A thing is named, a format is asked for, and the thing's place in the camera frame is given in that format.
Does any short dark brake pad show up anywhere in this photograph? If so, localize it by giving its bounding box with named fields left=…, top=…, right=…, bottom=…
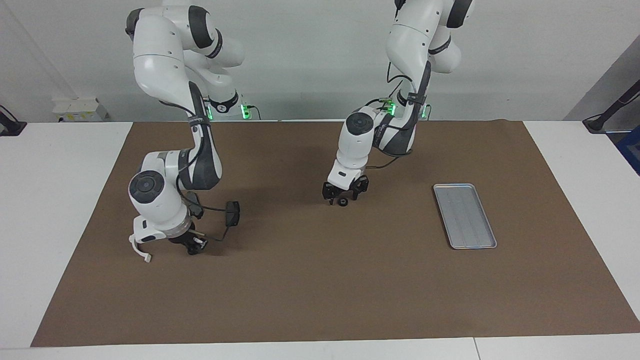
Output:
left=225, top=200, right=242, bottom=228

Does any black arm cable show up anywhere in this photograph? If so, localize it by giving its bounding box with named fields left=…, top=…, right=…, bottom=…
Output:
left=159, top=80, right=236, bottom=243
left=364, top=60, right=433, bottom=171

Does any silver metal tray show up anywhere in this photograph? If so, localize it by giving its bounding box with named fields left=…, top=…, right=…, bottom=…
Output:
left=432, top=183, right=498, bottom=250

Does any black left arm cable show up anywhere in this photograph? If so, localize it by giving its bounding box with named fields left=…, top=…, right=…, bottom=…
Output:
left=364, top=60, right=433, bottom=171

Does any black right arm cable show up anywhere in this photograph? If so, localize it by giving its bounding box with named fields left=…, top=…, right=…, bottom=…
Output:
left=159, top=80, right=236, bottom=243

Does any brown table mat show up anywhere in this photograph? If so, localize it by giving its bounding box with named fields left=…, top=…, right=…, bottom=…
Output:
left=30, top=120, right=640, bottom=348

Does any blue bin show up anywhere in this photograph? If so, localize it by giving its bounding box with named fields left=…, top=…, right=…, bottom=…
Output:
left=617, top=125, right=640, bottom=176

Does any long dark brake pad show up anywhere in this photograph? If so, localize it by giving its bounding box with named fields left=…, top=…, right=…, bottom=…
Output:
left=187, top=192, right=205, bottom=220

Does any white wall box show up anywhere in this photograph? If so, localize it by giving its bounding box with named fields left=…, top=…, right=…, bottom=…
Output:
left=52, top=97, right=109, bottom=123

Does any white curved plastic bracket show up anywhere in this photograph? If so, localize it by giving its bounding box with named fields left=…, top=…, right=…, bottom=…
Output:
left=128, top=232, right=153, bottom=264

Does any black clamp mount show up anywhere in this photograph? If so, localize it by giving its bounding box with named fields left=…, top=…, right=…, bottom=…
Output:
left=0, top=104, right=27, bottom=137

